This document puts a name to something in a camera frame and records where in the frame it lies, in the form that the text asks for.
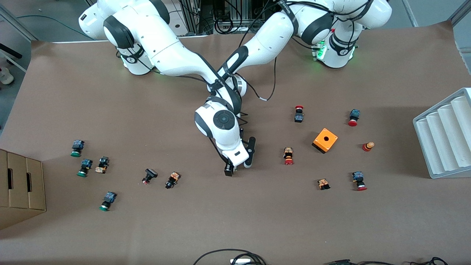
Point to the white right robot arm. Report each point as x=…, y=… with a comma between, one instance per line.
x=173, y=51

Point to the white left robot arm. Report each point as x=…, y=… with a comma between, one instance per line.
x=268, y=36

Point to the red button orange body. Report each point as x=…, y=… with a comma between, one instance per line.
x=288, y=156

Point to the black square push button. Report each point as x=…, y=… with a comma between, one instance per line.
x=149, y=176

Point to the red button black body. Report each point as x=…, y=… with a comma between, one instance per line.
x=298, y=115

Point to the grey usb hub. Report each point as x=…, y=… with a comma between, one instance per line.
x=241, y=261

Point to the small orange contact block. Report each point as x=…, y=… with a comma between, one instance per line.
x=323, y=183

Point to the green push button blue body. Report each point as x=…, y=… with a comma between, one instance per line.
x=107, y=201
x=77, y=148
x=85, y=167

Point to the orange black contact block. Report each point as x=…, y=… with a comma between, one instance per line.
x=102, y=165

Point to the red mushroom button blue body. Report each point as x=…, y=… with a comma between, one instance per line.
x=359, y=180
x=353, y=117

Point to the red yellow button head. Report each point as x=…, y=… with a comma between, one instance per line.
x=368, y=146

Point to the dark connector plug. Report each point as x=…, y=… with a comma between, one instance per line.
x=340, y=262

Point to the black equipment rack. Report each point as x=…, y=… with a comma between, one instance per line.
x=235, y=9

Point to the white platform board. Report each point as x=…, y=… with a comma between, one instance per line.
x=180, y=16

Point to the cardboard box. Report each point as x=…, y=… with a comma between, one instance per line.
x=22, y=198

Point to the grey ribbed tray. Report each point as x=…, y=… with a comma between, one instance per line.
x=441, y=140

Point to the black metal bar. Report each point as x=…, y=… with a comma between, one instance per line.
x=11, y=50

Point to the black orange selector switch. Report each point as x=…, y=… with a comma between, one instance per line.
x=172, y=180

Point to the orange button enclosure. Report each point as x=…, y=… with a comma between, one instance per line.
x=323, y=141

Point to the aluminium frame post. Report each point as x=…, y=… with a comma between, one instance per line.
x=193, y=18

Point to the grey metal frame bar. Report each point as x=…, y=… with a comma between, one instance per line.
x=460, y=13
x=18, y=23

